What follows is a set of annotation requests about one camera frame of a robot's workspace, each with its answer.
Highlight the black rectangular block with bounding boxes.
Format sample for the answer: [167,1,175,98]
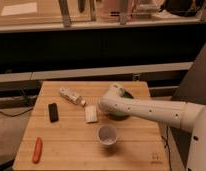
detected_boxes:
[48,103,59,122]

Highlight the black cable beside table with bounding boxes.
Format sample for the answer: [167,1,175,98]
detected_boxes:
[161,124,173,171]

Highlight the white sponge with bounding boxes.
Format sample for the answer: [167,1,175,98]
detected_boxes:
[85,105,98,123]

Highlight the white paper cup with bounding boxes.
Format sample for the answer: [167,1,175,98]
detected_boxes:
[97,124,118,148]

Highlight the orange carrot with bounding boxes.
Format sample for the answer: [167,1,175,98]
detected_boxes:
[32,137,42,163]

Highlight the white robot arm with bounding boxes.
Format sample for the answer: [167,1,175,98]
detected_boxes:
[98,83,206,171]

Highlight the green ceramic bowl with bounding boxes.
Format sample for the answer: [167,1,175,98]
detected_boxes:
[108,91,134,120]

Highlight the black floor cable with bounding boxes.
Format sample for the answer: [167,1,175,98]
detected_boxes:
[0,105,34,118]

